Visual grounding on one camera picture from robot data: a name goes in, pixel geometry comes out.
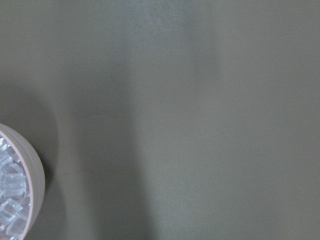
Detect brown table mat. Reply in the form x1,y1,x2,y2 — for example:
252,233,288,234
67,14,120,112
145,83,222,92
0,0,320,240

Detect pink ice bowl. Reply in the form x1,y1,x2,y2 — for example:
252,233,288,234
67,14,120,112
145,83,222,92
0,124,46,240

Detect clear ice cubes pile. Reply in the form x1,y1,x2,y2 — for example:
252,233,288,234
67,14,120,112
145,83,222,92
0,137,30,240

